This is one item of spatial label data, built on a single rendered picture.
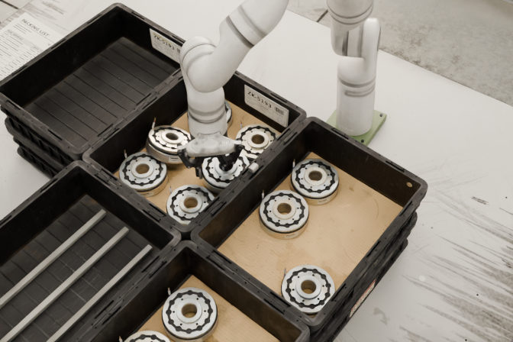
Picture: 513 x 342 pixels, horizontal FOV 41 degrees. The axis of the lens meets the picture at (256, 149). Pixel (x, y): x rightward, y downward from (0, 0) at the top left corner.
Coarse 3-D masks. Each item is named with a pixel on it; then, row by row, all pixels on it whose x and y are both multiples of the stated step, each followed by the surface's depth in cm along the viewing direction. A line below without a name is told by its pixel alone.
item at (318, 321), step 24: (312, 120) 149; (288, 144) 145; (360, 144) 145; (264, 168) 141; (240, 192) 137; (216, 216) 133; (408, 216) 136; (192, 240) 130; (384, 240) 130; (360, 264) 127; (264, 288) 124
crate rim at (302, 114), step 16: (176, 80) 156; (160, 96) 153; (272, 96) 153; (304, 112) 150; (288, 128) 147; (96, 144) 144; (272, 144) 144; (256, 160) 142; (112, 176) 139; (240, 176) 139; (128, 192) 137; (224, 192) 137; (208, 208) 134; (176, 224) 132; (192, 224) 132
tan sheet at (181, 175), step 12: (240, 108) 164; (180, 120) 162; (240, 120) 162; (252, 120) 162; (228, 132) 160; (192, 156) 155; (168, 168) 153; (180, 168) 153; (192, 168) 153; (168, 180) 151; (180, 180) 151; (192, 180) 151; (168, 192) 149; (156, 204) 147
